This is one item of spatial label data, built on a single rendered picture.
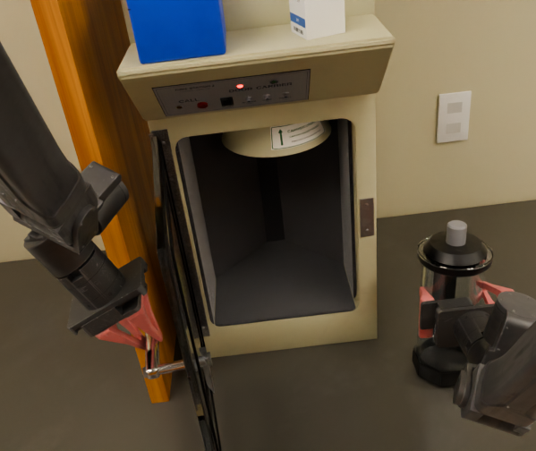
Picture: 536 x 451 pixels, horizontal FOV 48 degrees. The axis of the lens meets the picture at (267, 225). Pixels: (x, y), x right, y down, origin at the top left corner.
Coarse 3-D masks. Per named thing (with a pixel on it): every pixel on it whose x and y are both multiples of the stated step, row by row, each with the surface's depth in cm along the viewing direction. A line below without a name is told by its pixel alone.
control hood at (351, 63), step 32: (256, 32) 76; (288, 32) 74; (352, 32) 71; (384, 32) 70; (128, 64) 70; (160, 64) 69; (192, 64) 68; (224, 64) 69; (256, 64) 69; (288, 64) 70; (320, 64) 71; (352, 64) 72; (384, 64) 73; (320, 96) 80
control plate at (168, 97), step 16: (224, 80) 72; (240, 80) 72; (256, 80) 73; (288, 80) 74; (304, 80) 74; (160, 96) 74; (176, 96) 75; (192, 96) 75; (208, 96) 76; (224, 96) 76; (240, 96) 77; (256, 96) 77; (272, 96) 78; (288, 96) 78; (304, 96) 79; (176, 112) 79; (192, 112) 80
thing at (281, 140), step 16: (272, 128) 88; (288, 128) 89; (304, 128) 90; (320, 128) 92; (224, 144) 94; (240, 144) 91; (256, 144) 89; (272, 144) 89; (288, 144) 89; (304, 144) 90
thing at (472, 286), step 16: (432, 272) 89; (432, 288) 90; (448, 288) 88; (464, 288) 88; (480, 288) 89; (480, 304) 91; (432, 336) 93; (416, 352) 100; (432, 352) 95; (448, 352) 93; (448, 368) 95; (464, 368) 95
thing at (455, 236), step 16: (448, 224) 88; (464, 224) 88; (432, 240) 90; (448, 240) 88; (464, 240) 88; (480, 240) 89; (432, 256) 88; (448, 256) 86; (464, 256) 86; (480, 256) 87
